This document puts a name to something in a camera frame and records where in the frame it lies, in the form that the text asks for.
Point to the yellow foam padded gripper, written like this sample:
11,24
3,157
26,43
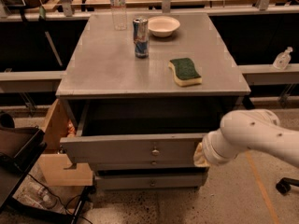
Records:
209,149

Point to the grey top drawer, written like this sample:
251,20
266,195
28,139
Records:
134,133

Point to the grey drawer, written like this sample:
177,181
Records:
134,133
181,180

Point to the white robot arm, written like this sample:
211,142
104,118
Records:
242,130

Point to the grey bottom drawer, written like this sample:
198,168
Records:
181,180

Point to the grey wooden drawer cabinet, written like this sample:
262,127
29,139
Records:
104,68

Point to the black chair caster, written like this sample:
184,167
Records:
284,185

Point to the green yellow sponge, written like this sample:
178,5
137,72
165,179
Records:
184,72

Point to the clear soap dispenser bottle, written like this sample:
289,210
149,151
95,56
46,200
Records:
283,59

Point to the white bowl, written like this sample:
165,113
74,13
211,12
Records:
163,26

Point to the wooden box of items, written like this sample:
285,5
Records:
55,165

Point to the blue silver energy drink can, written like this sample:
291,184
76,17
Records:
141,37

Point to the plastic bottle on floor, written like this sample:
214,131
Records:
45,198

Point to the black cart tray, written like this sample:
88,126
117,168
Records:
19,150

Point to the clear plastic water bottle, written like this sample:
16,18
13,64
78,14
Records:
118,9

